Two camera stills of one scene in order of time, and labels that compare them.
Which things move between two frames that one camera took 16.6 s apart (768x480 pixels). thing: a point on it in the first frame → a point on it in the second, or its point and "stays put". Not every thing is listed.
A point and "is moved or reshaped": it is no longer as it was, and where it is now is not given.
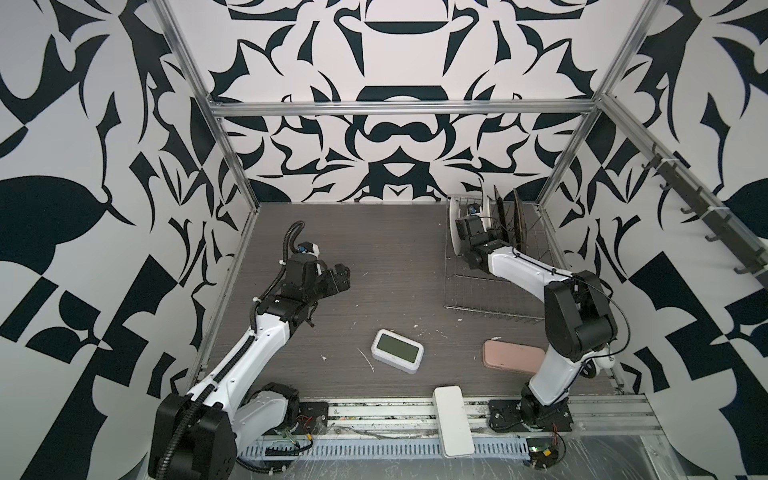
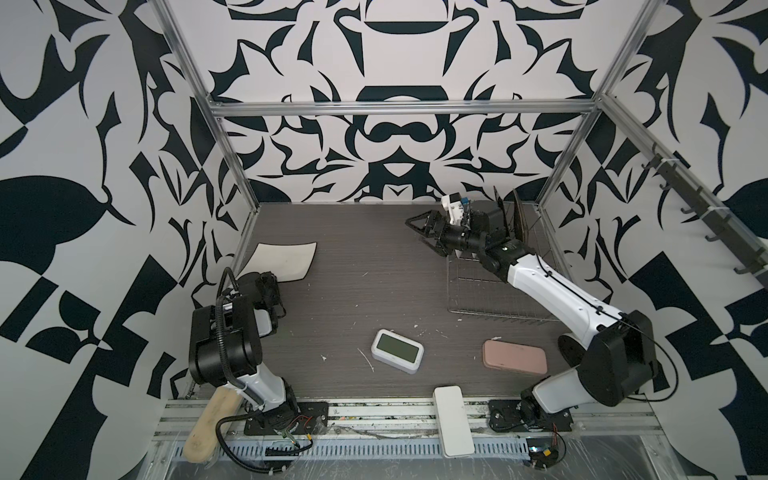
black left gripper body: [324, 284] → [270, 287]
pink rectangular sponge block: [513, 357] stays put
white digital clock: [397, 350] stays put
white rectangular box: [455, 432] stays put
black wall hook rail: [705, 210] stays put
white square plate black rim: [485, 207] is moved or reshaped
